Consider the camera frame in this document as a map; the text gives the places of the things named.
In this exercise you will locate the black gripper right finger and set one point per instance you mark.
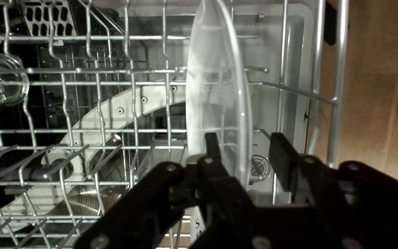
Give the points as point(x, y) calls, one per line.
point(346, 202)

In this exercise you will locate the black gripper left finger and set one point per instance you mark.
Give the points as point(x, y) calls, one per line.
point(217, 202)

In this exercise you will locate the white round plate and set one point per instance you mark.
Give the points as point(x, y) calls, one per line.
point(213, 83)

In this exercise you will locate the clear drinking glass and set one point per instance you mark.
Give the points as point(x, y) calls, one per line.
point(0, 84)

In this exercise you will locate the grey cutlery basket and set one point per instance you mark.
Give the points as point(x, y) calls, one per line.
point(47, 18)

